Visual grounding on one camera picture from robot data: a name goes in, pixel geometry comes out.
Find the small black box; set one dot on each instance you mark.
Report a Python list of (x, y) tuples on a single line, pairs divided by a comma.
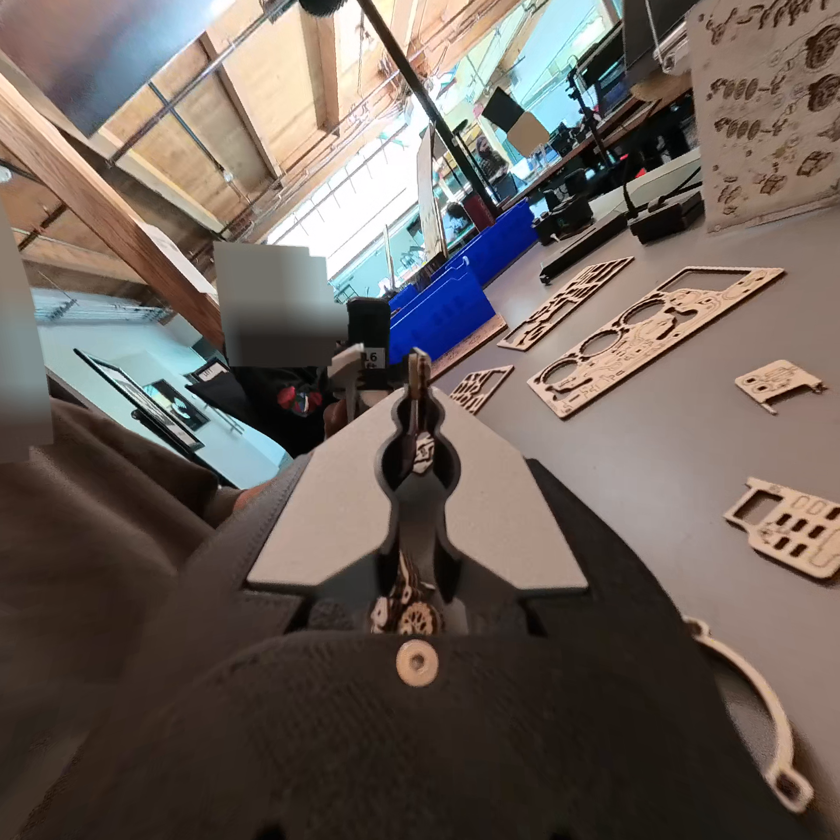
[(669, 220)]

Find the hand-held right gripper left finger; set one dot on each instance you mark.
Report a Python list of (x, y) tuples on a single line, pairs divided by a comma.
[(315, 525)]

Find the person's left hand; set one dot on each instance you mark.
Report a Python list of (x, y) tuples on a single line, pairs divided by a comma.
[(334, 420)]

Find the large desk monitor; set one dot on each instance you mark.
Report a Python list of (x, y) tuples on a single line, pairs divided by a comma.
[(656, 33)]

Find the framed printed sign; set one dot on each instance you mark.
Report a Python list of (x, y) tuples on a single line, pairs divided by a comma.
[(144, 407)]

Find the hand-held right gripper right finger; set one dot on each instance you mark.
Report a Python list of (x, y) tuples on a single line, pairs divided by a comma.
[(512, 525)]

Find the person's olive shirt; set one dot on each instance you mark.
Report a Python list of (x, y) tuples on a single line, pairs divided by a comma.
[(98, 558)]

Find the small square wooden piece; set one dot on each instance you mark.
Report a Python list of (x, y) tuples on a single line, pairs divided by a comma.
[(774, 380)]

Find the wooden beam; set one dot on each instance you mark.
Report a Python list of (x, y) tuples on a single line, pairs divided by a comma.
[(98, 203)]

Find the wooden spoked wheel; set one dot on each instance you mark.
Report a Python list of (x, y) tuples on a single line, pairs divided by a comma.
[(420, 407)]

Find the white curved plastic piece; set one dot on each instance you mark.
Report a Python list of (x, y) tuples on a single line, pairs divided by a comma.
[(754, 682)]

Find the wooden model vehicle assembly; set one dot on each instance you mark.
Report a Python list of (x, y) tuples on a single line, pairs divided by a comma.
[(407, 604)]

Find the printed instruction sheet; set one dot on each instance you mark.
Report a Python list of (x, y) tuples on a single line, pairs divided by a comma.
[(768, 111)]

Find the grey desk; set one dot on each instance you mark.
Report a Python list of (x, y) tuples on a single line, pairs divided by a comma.
[(656, 459)]

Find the slotted flat wooden part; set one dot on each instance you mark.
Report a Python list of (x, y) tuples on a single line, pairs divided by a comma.
[(745, 525)]

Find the plywood sheet with keyhole cutouts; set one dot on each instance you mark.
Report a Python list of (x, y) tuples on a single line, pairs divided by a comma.
[(630, 371)]

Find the black charger dock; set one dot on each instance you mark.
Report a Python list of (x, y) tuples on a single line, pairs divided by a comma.
[(568, 210)]

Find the plywood sheet with gear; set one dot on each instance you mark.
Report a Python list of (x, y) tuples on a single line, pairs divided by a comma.
[(482, 387)]

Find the black and tan flag panel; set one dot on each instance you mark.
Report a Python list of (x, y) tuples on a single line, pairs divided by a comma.
[(515, 121)]

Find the black stand pole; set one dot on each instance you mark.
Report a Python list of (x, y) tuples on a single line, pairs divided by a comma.
[(426, 98)]

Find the plywood sheet with small parts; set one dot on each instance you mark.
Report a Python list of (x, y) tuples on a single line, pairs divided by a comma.
[(518, 341)]

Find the black bar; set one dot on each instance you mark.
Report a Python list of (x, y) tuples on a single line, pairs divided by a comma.
[(584, 249)]

